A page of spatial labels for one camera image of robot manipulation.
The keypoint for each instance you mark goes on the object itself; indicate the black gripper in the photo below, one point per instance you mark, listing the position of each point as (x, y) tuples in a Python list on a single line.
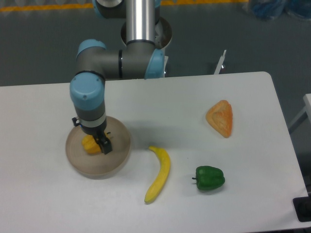
[(95, 126)]

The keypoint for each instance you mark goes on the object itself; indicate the yellow bell pepper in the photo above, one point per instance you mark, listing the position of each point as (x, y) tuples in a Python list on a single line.
[(90, 145)]

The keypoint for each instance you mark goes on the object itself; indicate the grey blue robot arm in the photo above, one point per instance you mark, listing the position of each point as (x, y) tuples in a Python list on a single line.
[(95, 64)]

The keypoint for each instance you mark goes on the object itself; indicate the beige round plate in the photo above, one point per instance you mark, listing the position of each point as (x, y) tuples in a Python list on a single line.
[(99, 165)]

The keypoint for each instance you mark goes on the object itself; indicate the green bell pepper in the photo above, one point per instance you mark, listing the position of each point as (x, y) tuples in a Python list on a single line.
[(208, 178)]

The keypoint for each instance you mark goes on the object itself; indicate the yellow banana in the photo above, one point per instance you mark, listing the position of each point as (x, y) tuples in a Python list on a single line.
[(159, 182)]

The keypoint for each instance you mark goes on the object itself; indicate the orange triangular bread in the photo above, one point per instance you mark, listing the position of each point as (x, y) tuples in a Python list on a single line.
[(220, 118)]

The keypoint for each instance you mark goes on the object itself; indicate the black device at table edge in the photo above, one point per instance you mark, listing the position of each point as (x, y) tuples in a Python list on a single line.
[(302, 206)]

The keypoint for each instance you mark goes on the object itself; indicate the white furniture at right edge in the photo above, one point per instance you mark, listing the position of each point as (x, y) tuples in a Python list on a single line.
[(302, 115)]

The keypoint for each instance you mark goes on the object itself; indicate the white table leg frame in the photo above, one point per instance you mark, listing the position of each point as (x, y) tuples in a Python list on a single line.
[(220, 65)]

